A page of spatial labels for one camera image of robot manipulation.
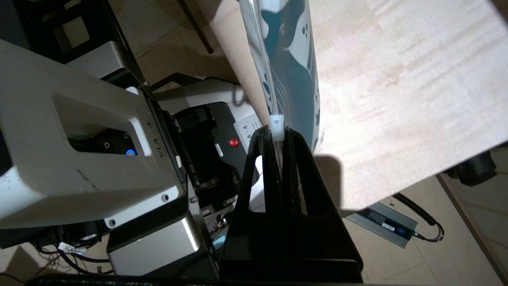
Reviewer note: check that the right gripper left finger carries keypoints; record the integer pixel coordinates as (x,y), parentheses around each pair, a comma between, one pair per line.
(238,234)

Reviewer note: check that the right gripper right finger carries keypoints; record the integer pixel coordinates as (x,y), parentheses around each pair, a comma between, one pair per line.
(321,234)

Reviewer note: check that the grey power supply box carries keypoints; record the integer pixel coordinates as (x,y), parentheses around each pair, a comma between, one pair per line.
(383,224)

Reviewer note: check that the black table foot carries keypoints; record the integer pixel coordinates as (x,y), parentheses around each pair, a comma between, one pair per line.
(472,169)

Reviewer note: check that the dark table leg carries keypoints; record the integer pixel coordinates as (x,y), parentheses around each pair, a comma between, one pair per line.
(197,26)

